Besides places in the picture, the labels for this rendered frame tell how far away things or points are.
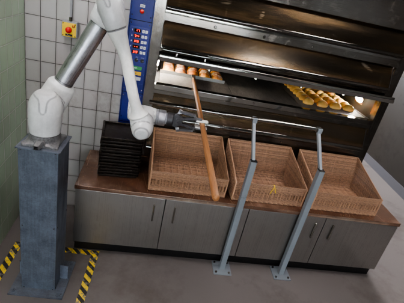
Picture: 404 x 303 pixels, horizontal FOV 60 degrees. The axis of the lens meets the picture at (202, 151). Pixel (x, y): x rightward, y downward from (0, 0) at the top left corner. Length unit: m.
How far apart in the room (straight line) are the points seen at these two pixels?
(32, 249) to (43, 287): 0.30
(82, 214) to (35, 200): 0.52
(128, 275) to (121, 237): 0.26
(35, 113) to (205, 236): 1.45
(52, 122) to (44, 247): 0.79
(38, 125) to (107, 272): 1.20
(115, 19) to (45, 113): 0.57
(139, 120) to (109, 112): 1.00
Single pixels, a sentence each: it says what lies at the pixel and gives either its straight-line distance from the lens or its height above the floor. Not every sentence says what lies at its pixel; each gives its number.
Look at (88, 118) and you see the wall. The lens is 2.80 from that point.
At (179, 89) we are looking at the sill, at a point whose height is 1.17.
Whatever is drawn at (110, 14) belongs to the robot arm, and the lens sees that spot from 1.79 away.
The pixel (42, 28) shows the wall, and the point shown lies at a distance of 2.70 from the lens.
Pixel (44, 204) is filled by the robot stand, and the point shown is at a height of 0.67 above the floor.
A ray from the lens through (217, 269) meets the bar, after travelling 2.80.
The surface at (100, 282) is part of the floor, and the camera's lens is 2.59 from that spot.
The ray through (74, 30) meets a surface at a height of 1.46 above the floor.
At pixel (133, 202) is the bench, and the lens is 2.45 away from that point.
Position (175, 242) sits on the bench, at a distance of 2.67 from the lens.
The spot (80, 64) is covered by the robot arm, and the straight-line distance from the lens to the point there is 2.02.
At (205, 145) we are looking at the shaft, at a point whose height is 1.21.
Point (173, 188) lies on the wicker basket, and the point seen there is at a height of 0.61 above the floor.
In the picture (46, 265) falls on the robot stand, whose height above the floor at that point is 0.21.
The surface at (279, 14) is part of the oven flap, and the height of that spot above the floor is 1.82.
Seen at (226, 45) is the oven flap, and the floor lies 1.54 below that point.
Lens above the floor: 1.91
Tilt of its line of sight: 25 degrees down
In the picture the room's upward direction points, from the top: 13 degrees clockwise
